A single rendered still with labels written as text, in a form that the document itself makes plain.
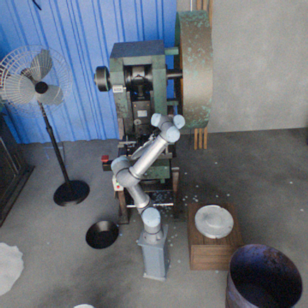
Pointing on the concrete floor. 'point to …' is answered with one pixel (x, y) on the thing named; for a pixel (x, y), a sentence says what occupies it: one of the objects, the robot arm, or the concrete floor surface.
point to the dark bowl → (101, 234)
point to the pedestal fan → (26, 88)
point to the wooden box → (194, 242)
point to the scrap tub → (262, 279)
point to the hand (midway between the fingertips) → (152, 139)
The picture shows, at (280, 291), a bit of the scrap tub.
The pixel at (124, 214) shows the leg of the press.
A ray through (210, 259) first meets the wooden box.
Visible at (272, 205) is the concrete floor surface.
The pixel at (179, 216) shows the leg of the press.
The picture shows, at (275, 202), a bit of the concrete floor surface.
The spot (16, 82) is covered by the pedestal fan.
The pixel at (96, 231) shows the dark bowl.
